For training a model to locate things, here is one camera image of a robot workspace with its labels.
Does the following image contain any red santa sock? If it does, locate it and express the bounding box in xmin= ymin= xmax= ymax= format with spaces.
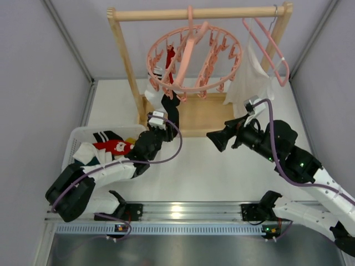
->
xmin=93 ymin=140 xmax=134 ymax=155
xmin=165 ymin=45 xmax=175 ymax=84

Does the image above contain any dark green christmas sock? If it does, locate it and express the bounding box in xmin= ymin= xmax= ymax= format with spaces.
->
xmin=76 ymin=157 xmax=100 ymax=166

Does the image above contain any pink round clip hanger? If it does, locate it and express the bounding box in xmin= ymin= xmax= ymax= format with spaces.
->
xmin=146 ymin=6 xmax=243 ymax=101

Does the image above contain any white ankle sock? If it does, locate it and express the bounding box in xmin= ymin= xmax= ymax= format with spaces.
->
xmin=73 ymin=142 xmax=113 ymax=166

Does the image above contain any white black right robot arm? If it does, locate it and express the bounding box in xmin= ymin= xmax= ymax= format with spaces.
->
xmin=206 ymin=117 xmax=354 ymax=256

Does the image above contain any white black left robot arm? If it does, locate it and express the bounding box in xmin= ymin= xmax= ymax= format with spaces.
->
xmin=45 ymin=122 xmax=181 ymax=222

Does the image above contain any pink clothes hanger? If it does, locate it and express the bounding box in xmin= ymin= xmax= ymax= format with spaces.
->
xmin=242 ymin=2 xmax=293 ymax=86

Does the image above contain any yellow sock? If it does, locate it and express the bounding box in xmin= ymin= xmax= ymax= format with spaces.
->
xmin=125 ymin=137 xmax=136 ymax=145

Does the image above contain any wooden clothes rack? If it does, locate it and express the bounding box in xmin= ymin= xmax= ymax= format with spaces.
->
xmin=106 ymin=1 xmax=294 ymax=139

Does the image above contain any black white striped sock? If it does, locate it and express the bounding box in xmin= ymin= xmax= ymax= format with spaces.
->
xmin=93 ymin=130 xmax=124 ymax=143

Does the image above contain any white undershirt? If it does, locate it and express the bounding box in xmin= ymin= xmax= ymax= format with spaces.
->
xmin=224 ymin=35 xmax=275 ymax=118

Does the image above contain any white plastic laundry basket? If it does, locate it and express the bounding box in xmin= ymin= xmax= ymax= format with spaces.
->
xmin=62 ymin=124 xmax=146 ymax=171

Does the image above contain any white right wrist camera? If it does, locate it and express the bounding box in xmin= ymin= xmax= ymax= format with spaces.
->
xmin=244 ymin=95 xmax=266 ymax=127

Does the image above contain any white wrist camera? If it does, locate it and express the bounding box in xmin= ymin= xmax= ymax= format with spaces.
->
xmin=244 ymin=95 xmax=266 ymax=127
xmin=147 ymin=111 xmax=166 ymax=131

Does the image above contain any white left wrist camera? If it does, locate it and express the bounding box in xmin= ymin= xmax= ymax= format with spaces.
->
xmin=147 ymin=111 xmax=166 ymax=131

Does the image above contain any aluminium mounting rail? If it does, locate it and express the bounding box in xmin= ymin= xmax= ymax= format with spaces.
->
xmin=44 ymin=201 xmax=347 ymax=236

